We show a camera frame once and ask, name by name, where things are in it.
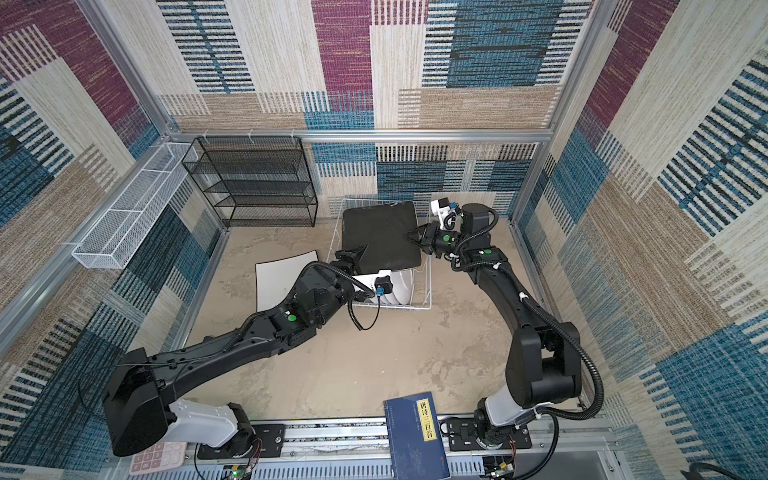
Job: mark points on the aluminium front rail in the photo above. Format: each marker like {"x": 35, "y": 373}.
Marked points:
{"x": 358, "y": 448}

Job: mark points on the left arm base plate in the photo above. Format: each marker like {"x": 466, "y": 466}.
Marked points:
{"x": 260, "y": 440}

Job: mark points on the pink calculator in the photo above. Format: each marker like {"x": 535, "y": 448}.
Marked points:
{"x": 160, "y": 457}

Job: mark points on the white wire dish rack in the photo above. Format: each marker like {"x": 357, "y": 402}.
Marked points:
{"x": 421, "y": 299}

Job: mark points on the blue book yellow label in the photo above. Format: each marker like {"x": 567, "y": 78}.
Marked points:
{"x": 415, "y": 443}

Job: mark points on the black mesh shelf rack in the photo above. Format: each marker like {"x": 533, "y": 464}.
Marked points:
{"x": 254, "y": 181}

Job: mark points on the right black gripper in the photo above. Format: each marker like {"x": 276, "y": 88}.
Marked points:
{"x": 429, "y": 234}

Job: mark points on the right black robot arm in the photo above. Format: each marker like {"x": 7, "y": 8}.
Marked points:
{"x": 547, "y": 372}

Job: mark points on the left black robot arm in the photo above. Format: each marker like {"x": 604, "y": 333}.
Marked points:
{"x": 144, "y": 401}

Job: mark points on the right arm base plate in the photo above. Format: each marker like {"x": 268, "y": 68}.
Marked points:
{"x": 467, "y": 434}

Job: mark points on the white wire wall basket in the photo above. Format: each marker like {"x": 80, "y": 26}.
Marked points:
{"x": 119, "y": 232}

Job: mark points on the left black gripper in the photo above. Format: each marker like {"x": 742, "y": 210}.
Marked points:
{"x": 350, "y": 258}

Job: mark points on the black square plate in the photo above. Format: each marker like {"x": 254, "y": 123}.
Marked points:
{"x": 383, "y": 229}

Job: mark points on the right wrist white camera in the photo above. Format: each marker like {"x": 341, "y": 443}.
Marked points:
{"x": 446, "y": 211}

